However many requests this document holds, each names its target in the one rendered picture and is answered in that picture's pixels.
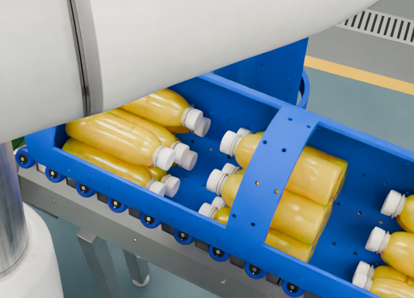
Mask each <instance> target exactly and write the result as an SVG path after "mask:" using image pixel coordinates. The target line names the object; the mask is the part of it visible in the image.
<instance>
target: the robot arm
mask: <svg viewBox="0 0 414 298"><path fill-rule="evenodd" d="M377 1H379V0H0V298H63V290H62V284H61V279H60V272H59V266H58V263H57V258H56V254H55V250H54V245H53V242H52V238H51V234H50V232H49V230H48V228H47V226H46V224H45V222H44V221H43V219H42V218H41V217H40V216H39V215H38V214H37V213H36V212H35V211H34V210H33V209H32V208H31V207H29V206H28V205H27V204H25V203H24V202H22V196H21V192H20V185H19V181H18V175H17V168H16V165H15V158H14V152H13V148H12V141H11V140H14V139H17V138H20V137H23V136H26V135H29V134H32V133H35V132H38V131H41V130H44V129H47V128H50V127H54V126H58V125H61V124H65V123H68V122H71V121H75V120H77V119H81V118H85V117H88V116H92V115H97V114H100V113H104V112H107V111H110V110H113V109H115V108H118V107H120V106H123V105H125V104H127V103H130V102H133V101H135V100H138V99H140V98H142V97H145V96H147V95H150V94H152V93H155V92H158V91H160V90H162V89H165V88H167V87H169V86H172V85H175V84H177V83H181V82H182V81H186V80H188V79H191V78H194V77H197V76H199V75H203V74H205V73H208V72H210V71H213V70H216V69H219V68H222V67H224V66H227V65H230V64H233V63H236V62H239V61H241V60H244V59H247V58H250V57H254V56H256V55H259V54H263V53H265V52H268V51H271V50H274V49H277V48H279V47H283V46H286V45H288V44H291V43H293V42H296V41H299V40H302V39H304V38H307V37H309V36H312V35H314V34H317V33H319V32H321V31H324V30H326V29H329V28H331V27H333V26H335V25H337V24H339V23H341V22H343V21H345V20H347V19H349V18H351V17H353V16H355V15H357V14H358V13H360V12H361V11H363V10H365V9H367V8H368V7H370V6H371V5H373V4H374V3H376V2H377Z"/></svg>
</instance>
